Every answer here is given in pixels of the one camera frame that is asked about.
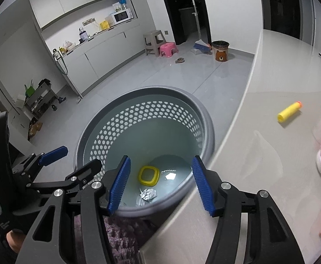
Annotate white base cabinets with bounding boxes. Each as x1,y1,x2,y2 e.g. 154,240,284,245
41,19,150,97

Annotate crumpled white paper ball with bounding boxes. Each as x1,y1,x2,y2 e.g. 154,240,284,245
137,188,158,207

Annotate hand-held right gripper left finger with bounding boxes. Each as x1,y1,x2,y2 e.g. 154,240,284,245
16,155,132,264

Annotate person's left hand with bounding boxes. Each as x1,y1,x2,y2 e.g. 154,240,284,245
7,229,26,253

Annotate white microwave oven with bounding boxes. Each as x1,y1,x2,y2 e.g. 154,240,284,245
106,9,133,26

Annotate yellow square plastic lid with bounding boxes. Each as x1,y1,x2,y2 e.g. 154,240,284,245
139,165,160,185

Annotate pink plastic stool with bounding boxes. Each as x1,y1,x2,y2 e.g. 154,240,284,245
160,42,179,58

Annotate grey plastic stool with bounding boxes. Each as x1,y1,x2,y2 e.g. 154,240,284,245
143,30,164,57

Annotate grey perforated plastic basket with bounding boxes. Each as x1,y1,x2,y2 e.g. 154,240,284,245
75,86,215,220

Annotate blue broom with white handle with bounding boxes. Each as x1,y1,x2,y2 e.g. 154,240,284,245
192,0,212,53

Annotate yellow tube with orange cap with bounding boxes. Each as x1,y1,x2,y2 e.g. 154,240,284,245
277,101,303,123

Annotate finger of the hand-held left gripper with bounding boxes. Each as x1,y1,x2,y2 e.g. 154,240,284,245
26,159,103,196
12,146,68,183

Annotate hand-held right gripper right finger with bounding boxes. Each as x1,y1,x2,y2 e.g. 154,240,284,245
191,155,305,264

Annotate purple fuzzy garment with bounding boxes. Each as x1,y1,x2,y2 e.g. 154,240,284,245
74,215,158,264

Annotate brown wicker waste bin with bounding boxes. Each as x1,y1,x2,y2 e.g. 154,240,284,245
212,40,230,62

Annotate cardboard box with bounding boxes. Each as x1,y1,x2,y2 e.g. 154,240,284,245
29,122,43,136

